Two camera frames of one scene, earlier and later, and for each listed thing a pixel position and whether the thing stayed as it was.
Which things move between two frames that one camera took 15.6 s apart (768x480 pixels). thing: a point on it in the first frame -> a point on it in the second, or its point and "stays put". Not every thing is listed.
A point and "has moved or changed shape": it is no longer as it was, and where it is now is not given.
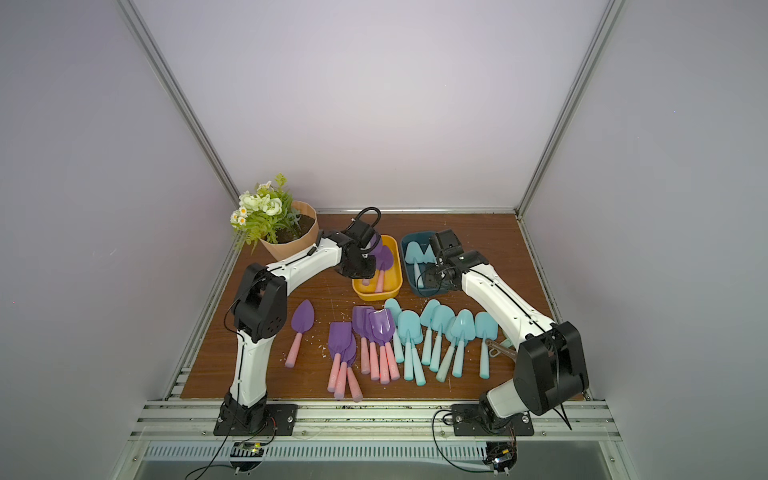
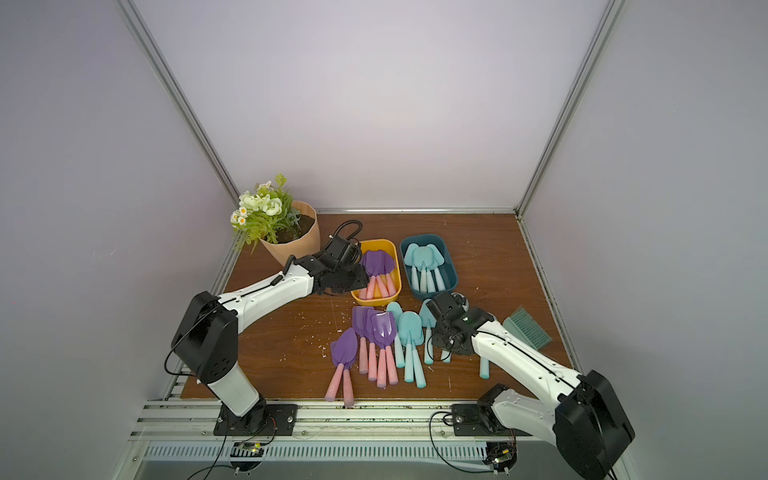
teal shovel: x=425 y=320 stays put
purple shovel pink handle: x=384 y=262 stays put
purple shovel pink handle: x=302 y=322 -> x=388 y=264
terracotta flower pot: x=305 y=236 stays put
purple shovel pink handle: x=340 y=341 has moved or changed shape
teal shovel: x=395 y=307 stays put
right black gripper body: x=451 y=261 -> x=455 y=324
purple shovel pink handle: x=359 y=317 stays put
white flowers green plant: x=266 y=212 stays put
